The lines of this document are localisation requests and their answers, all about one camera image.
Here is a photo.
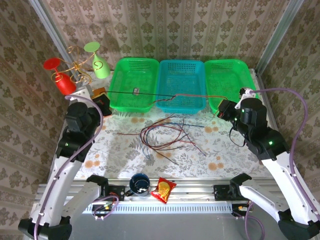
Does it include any black cable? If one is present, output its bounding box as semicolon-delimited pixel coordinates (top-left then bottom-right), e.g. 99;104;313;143
101;91;177;98

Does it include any blue cable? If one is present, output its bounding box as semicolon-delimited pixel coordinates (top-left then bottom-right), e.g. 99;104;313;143
138;129;180;166
172;117;208;158

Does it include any red wine glass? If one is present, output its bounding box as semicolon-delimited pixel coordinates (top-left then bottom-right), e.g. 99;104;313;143
43;57;77;96

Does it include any green plastic basket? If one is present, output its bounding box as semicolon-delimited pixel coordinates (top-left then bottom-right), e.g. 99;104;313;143
203;59;257;115

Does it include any green wine glass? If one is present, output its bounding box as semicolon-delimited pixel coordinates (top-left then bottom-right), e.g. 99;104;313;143
83;41;110;79

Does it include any green basket with sticker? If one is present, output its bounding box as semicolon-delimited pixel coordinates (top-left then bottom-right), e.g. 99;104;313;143
106;57;161;113

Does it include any blue plastic basket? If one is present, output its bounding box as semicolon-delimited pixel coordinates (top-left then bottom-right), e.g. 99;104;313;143
154;59;208;113

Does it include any dark blue mug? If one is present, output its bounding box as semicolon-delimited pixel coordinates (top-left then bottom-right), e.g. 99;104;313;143
124;173;152;197

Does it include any red snack packet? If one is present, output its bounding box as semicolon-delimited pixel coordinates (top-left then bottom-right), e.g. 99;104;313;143
150;176;178;205

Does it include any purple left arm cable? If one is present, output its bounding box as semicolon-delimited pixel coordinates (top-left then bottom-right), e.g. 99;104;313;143
33;94;105;240

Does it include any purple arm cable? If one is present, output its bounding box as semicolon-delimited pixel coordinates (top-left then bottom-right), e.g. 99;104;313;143
251;87;320;216
33;94;105;240

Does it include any gold wire rack wooden base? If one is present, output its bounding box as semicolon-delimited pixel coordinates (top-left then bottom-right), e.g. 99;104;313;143
51;46;106;101

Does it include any aluminium table side rail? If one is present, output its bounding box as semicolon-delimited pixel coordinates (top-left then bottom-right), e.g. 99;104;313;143
248;67;280;131

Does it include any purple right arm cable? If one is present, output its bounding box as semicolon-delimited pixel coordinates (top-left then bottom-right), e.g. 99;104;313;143
251;87;320;216

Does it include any aluminium frame post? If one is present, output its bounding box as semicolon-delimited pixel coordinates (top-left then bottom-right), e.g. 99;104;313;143
27;0;85;87
254;0;305;76

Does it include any aluminium mounting rail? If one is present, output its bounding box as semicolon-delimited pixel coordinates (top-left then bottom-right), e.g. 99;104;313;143
36;177;283;201

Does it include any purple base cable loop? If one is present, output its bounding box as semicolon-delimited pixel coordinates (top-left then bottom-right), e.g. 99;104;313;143
91;194;120;221
243;201;266;240

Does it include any white slotted cable duct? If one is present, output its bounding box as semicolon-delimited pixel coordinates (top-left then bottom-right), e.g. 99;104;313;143
82;199;235;215

